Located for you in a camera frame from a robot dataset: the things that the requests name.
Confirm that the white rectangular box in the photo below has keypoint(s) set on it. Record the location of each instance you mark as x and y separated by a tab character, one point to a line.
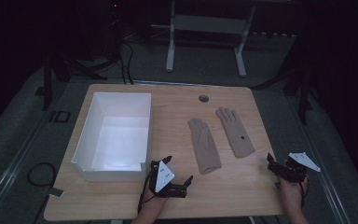
118	146

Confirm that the white metal desk frame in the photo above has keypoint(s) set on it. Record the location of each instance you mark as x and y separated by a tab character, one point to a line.
209	23

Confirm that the grey tape piece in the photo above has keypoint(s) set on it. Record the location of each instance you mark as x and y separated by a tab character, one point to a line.
56	192

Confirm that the person's right hand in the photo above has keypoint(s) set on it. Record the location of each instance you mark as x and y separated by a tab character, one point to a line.
292	193

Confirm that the person's left hand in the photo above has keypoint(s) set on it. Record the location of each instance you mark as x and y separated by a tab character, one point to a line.
154	199

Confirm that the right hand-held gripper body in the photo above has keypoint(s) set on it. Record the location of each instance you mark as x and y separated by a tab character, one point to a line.
303	160

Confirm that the plain beige glove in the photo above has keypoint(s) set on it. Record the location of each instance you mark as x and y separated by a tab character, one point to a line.
205	149

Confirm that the beige glove with dark button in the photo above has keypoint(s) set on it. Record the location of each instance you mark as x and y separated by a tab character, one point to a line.
237	137

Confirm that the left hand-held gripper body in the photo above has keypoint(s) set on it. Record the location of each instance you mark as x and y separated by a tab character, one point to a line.
163	174

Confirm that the black tripod stand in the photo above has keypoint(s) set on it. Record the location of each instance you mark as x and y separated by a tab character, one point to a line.
60	68
295	84

